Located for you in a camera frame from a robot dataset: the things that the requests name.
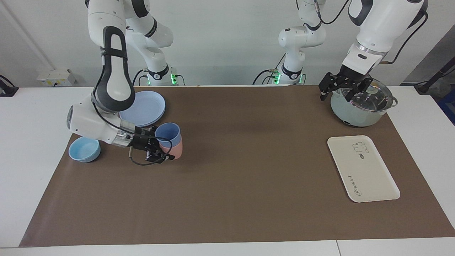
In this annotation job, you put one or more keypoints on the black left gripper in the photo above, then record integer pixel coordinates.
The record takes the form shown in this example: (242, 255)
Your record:
(346, 79)

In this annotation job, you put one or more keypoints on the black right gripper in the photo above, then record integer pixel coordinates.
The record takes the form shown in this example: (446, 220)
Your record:
(144, 140)

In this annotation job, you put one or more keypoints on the blue ribbed cup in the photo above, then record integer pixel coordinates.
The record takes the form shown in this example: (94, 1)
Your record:
(169, 132)

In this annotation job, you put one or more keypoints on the pink ribbed cup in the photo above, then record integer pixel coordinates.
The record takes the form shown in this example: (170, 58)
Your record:
(176, 151)

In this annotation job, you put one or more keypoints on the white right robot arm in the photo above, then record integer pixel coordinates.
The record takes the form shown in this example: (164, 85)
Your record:
(113, 78)

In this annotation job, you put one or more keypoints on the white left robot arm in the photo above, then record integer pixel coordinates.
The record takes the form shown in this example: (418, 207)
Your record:
(384, 25)

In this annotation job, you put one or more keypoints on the cream rabbit print tray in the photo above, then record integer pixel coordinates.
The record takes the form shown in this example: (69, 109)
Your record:
(362, 170)

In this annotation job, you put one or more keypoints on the pale green cooking pot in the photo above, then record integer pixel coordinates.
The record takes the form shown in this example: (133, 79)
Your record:
(355, 115)

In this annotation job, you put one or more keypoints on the periwinkle blue plate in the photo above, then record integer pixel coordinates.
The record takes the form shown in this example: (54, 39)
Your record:
(149, 106)

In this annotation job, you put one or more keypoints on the glass pot lid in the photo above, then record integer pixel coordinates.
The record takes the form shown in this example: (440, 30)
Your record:
(380, 97)

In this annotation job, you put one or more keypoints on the light blue bowl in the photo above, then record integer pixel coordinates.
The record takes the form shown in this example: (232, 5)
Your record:
(84, 150)

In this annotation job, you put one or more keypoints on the brown table mat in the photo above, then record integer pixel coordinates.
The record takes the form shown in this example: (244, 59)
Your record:
(231, 185)

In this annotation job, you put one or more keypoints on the blue crate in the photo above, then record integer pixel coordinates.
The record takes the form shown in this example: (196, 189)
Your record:
(448, 106)

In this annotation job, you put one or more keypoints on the white power strip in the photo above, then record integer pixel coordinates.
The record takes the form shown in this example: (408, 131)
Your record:
(53, 77)

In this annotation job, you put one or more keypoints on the black table clamp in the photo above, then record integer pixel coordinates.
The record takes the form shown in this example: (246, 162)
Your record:
(7, 89)

